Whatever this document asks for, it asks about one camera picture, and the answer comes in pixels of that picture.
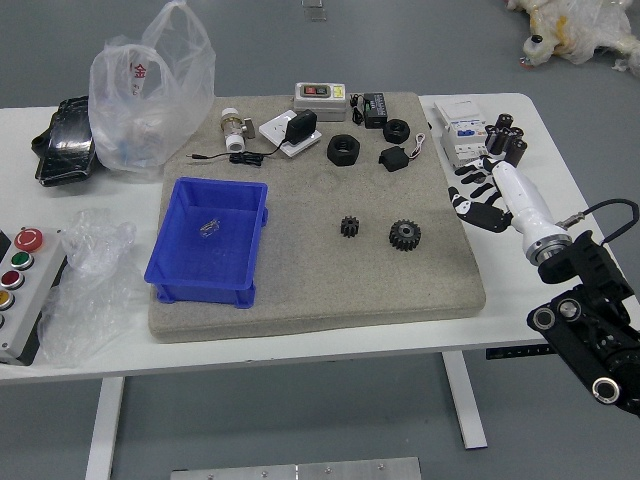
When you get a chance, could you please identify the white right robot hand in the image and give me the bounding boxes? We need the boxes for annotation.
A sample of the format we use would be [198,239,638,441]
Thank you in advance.
[447,155,570,254]

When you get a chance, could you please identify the big black gear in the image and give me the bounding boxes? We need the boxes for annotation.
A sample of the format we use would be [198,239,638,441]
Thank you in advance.
[388,218,422,253]

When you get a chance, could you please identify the blue plastic box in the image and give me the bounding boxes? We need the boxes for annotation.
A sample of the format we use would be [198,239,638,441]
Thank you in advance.
[143,176,270,307]

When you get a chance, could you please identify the small black hex nut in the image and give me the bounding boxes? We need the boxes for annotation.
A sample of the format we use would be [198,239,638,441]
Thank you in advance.
[382,118,412,145]

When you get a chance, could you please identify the large black hex nut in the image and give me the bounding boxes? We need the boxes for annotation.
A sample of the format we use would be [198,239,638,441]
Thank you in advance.
[326,133,361,165]

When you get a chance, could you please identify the grey push-button control box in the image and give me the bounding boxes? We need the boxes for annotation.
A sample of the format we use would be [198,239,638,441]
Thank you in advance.
[0,227,69,366]

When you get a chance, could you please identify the white circuit breaker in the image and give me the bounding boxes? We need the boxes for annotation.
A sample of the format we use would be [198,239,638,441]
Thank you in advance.
[432,98,494,170]

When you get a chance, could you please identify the black power module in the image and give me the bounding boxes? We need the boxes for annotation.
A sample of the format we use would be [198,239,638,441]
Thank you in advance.
[363,92,391,130]

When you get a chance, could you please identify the plastic-wrapped stuffed toy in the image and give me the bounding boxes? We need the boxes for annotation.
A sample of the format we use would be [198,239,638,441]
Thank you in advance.
[504,0,640,79]

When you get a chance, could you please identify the white table leg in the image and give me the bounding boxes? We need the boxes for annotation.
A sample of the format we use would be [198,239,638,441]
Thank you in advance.
[439,351,489,450]
[84,377,125,480]

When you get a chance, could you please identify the grey-brown mat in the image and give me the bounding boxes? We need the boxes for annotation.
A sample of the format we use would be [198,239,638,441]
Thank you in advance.
[147,91,487,344]

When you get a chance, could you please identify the black power adapter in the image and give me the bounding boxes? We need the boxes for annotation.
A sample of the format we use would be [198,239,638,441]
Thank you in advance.
[283,109,318,146]

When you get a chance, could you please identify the metal floor hatch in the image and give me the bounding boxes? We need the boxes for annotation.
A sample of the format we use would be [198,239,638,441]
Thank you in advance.
[301,0,329,22]

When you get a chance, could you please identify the brass valve white ends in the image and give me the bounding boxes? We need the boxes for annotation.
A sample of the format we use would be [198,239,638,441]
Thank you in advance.
[218,108,256,153]

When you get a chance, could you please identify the grey metal plate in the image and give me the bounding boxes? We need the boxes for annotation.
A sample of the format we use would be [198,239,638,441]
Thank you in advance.
[169,457,422,480]

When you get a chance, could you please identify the white plastic bag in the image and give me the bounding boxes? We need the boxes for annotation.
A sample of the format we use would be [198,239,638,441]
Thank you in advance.
[88,0,216,184]

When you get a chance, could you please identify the crumpled clear plastic wrap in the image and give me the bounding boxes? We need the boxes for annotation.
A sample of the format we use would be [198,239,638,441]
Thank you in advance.
[37,207,151,369]

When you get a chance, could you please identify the black plastic tray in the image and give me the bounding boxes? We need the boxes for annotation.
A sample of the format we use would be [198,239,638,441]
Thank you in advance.
[30,95,99,189]

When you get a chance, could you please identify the black cube with wires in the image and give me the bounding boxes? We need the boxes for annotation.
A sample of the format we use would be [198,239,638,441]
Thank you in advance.
[378,130,429,174]

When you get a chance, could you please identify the grey switch box red buttons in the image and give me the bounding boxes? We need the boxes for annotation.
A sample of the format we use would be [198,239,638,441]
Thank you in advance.
[292,82,348,123]

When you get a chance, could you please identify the black adapter cable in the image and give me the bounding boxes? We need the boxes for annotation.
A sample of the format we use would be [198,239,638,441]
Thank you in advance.
[185,142,286,168]

